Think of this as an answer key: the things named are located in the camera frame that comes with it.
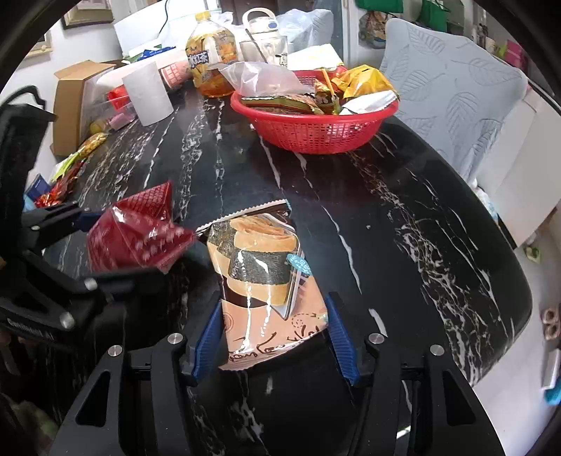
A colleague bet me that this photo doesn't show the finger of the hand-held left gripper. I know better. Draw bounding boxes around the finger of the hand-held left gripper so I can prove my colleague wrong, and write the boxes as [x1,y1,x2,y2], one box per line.
[22,201,104,252]
[83,253,212,304]

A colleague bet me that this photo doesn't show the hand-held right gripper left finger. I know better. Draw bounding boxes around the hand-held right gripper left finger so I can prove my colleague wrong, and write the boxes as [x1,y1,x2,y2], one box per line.
[48,302,224,456]

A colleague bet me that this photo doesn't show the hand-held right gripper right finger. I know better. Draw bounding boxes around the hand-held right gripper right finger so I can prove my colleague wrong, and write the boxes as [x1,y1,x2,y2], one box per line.
[324,291,505,456]

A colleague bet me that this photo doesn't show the large dark red snack bag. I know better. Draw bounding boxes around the large dark red snack bag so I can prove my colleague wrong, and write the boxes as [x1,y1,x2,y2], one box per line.
[86,181,196,275]

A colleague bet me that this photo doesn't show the peach seaweed cracker packet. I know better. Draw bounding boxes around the peach seaweed cracker packet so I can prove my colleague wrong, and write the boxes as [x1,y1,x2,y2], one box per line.
[196,199,329,373]

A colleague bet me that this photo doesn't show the red plastic basket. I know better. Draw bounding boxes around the red plastic basket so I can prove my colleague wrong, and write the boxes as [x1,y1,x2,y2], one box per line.
[230,66,400,154]

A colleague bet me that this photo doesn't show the green brown snack packet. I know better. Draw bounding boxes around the green brown snack packet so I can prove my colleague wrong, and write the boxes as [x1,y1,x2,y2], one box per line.
[240,93,325,115]

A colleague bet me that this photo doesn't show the white snack packet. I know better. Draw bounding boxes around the white snack packet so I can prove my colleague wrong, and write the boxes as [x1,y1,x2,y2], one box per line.
[339,91,395,115]

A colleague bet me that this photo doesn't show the clear zip bag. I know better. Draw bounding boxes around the clear zip bag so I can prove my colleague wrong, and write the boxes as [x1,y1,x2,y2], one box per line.
[218,61,314,96]

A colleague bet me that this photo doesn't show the yellow lollipop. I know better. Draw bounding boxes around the yellow lollipop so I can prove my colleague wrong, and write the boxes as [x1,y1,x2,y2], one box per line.
[315,69,343,115]

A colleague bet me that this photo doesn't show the yellow snack bag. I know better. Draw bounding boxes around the yellow snack bag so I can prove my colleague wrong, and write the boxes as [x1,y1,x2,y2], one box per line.
[331,65,400,103]

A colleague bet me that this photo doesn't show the pile of small snack packets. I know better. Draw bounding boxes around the pile of small snack packets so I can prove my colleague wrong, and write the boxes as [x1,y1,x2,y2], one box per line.
[26,153,86,209]

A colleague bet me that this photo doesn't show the gold candy packet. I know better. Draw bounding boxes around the gold candy packet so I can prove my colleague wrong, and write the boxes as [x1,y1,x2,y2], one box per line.
[66,132,109,159]

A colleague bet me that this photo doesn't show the cardboard box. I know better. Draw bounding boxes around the cardboard box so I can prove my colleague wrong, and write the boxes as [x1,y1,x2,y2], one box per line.
[53,60,115,157]

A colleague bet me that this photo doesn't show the red packet in clear box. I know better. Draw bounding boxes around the red packet in clear box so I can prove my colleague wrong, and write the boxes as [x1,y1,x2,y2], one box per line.
[107,85,134,110]

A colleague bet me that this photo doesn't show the white paper roll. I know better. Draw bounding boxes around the white paper roll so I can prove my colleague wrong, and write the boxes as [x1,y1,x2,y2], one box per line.
[121,60,175,127]

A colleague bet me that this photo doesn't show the pink patterned paper cup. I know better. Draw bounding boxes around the pink patterned paper cup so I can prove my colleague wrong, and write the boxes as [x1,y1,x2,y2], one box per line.
[158,61,192,90]

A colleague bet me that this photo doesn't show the framed picture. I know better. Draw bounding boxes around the framed picture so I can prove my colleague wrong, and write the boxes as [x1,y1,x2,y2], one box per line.
[61,0,115,30]

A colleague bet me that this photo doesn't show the white fridge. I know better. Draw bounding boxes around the white fridge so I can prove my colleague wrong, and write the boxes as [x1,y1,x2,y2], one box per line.
[113,0,194,53]

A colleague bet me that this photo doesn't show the pair of pink slippers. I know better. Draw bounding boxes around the pair of pink slippers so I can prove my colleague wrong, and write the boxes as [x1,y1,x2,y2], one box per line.
[541,307,561,340]

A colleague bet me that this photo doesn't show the iced tea bottle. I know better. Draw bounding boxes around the iced tea bottle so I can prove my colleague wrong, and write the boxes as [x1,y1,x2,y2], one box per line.
[185,11,239,98]

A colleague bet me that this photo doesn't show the white cabinet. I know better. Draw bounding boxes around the white cabinet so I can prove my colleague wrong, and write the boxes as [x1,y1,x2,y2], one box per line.
[475,88,561,246]

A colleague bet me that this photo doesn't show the metal spoon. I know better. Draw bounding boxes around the metal spoon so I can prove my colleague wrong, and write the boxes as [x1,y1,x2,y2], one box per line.
[244,28,269,63]

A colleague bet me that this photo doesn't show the clear drinking glass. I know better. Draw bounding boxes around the clear drinking glass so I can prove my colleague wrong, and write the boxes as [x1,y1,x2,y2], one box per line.
[239,35,289,71]

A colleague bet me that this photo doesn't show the chair with light blue cover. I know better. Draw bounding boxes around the chair with light blue cover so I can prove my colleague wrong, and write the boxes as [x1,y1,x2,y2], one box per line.
[379,18,529,182]

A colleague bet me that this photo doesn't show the yellow white paper packet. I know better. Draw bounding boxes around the yellow white paper packet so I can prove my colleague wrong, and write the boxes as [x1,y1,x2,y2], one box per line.
[287,43,343,71]

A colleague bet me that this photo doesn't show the clear plastic bags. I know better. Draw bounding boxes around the clear plastic bags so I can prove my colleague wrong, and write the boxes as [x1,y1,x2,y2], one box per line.
[276,9,334,51]

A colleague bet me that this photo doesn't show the patterned cloth bag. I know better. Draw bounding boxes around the patterned cloth bag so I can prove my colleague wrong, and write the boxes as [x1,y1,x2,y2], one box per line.
[358,11,388,49]

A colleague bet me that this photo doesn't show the green tote bag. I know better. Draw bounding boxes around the green tote bag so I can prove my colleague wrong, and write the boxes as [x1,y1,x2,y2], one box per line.
[421,0,448,31]
[356,0,404,12]

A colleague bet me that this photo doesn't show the clear jug with white handle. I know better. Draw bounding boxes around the clear jug with white handle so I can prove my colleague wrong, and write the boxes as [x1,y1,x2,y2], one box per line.
[242,7,279,42]

